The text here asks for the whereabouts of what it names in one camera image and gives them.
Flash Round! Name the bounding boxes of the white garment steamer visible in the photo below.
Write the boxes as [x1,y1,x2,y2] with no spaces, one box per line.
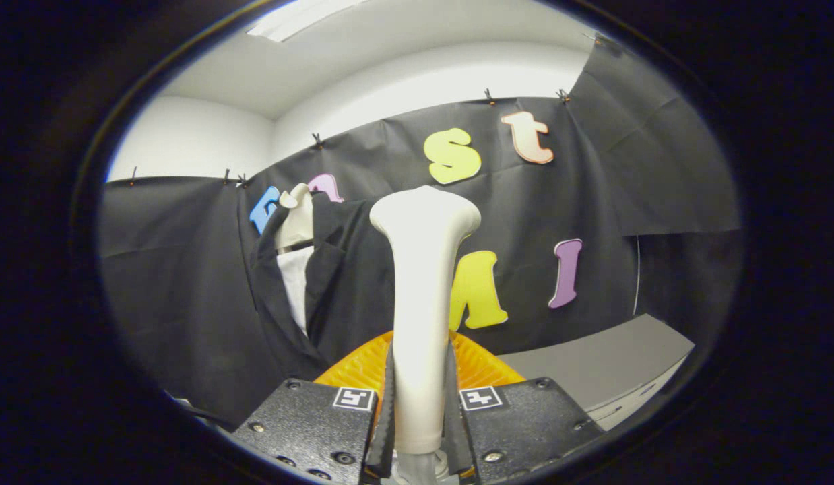
[368,185,482,485]

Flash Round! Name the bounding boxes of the black jacket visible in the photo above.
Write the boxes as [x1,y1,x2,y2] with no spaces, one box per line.
[250,192,397,381]

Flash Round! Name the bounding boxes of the black backdrop cloth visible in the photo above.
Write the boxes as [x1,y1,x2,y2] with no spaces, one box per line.
[97,34,742,428]

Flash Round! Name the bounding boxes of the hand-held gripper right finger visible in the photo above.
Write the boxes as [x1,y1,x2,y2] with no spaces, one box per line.
[446,330,605,485]

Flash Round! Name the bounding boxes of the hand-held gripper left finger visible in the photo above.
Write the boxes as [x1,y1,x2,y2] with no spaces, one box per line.
[232,330,395,485]

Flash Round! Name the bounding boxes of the cream clothes hanger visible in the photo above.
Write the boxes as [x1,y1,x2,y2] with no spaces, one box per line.
[277,183,315,250]

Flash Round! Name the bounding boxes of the grey cabinet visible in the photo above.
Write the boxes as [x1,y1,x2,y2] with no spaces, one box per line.
[496,313,696,432]

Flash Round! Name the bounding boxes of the ceiling light panel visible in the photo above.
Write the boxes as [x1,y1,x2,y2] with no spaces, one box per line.
[245,0,371,43]

